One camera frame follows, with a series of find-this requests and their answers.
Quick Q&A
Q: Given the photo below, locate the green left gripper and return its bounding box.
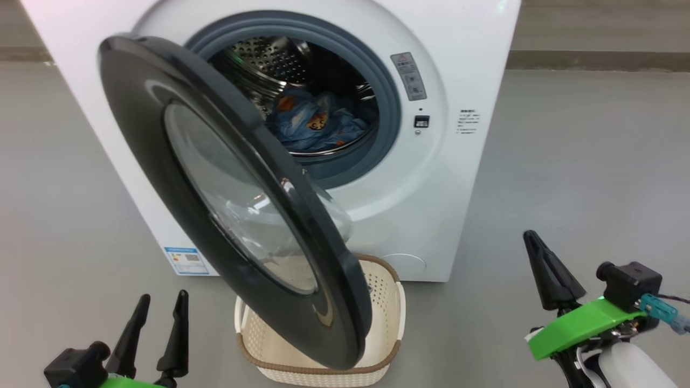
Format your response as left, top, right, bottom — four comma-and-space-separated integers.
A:
99, 290, 189, 388

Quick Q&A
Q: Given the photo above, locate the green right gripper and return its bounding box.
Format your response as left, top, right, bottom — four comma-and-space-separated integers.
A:
523, 230, 647, 361

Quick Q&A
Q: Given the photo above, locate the black round glass door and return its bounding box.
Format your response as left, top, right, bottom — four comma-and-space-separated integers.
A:
98, 33, 374, 371

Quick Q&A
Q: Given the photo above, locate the blue cartoon print garment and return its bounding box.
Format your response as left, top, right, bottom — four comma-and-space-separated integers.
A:
268, 89, 370, 151

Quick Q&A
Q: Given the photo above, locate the cream perforated laundry basket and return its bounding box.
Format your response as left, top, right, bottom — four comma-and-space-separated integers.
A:
234, 253, 406, 387

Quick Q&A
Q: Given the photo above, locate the white front-load washing machine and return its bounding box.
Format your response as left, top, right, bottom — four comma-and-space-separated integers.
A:
19, 0, 522, 282

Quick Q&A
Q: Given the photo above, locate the grey rubber door gasket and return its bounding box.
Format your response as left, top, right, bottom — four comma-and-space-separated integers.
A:
185, 11, 402, 189

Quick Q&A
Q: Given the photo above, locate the blue energy label sticker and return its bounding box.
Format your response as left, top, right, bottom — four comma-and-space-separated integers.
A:
163, 247, 210, 276

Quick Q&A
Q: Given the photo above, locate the round drain filter cover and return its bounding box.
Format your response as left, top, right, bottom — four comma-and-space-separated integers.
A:
380, 253, 426, 276

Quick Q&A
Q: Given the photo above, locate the printed text label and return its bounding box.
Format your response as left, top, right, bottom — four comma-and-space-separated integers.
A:
456, 109, 479, 134

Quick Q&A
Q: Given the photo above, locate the grey warning sticker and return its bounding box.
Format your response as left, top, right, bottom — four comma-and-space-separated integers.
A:
390, 52, 427, 101

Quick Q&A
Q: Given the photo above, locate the perforated steel drum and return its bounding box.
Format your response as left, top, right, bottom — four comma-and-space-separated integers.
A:
210, 36, 378, 157

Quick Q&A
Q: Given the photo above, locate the teal right camera connector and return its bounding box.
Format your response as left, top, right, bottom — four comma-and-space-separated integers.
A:
640, 294, 690, 335

